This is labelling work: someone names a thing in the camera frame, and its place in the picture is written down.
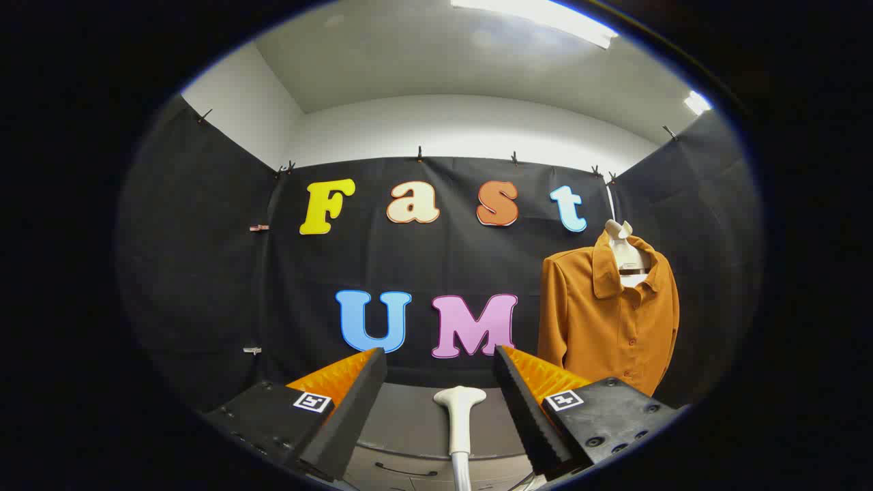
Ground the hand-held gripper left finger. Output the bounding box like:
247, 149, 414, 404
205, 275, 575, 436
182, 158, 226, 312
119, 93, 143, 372
203, 347, 388, 483

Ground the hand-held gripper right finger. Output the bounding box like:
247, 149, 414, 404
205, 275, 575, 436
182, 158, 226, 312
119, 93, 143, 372
492, 345, 690, 478

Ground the white garment steamer head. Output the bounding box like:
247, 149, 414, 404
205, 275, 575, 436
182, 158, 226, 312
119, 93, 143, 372
433, 386, 488, 491

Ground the orange-brown button shirt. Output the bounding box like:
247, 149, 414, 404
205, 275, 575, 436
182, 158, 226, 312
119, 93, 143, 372
537, 229, 681, 398

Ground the white clothes hanger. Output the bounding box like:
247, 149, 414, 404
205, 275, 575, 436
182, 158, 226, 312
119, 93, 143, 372
604, 220, 652, 288

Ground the black backdrop cloth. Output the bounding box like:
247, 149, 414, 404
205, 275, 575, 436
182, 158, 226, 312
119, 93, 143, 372
116, 95, 763, 417

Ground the long ceiling light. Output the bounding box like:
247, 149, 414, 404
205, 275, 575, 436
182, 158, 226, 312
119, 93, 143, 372
450, 0, 620, 50

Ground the black drawer handle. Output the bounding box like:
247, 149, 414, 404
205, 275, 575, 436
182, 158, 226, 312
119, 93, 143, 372
374, 462, 439, 477

